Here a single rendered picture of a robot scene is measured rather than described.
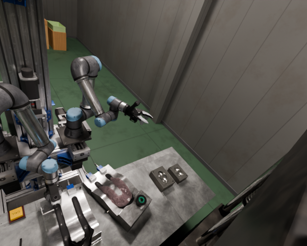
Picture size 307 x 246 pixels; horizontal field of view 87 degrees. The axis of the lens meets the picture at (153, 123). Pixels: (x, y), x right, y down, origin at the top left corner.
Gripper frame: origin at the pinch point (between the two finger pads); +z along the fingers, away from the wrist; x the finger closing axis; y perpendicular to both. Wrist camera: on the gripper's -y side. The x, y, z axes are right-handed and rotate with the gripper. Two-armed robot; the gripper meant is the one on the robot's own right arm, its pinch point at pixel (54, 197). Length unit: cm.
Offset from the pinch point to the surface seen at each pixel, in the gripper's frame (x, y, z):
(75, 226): -6.2, -24.2, -0.5
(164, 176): -88, -21, 5
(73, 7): -214, 687, -16
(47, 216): 6.0, -9.6, 1.8
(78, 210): -11.1, -14.6, 2.5
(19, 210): 19.0, 5.0, 6.7
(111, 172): -44.4, 4.9, 4.9
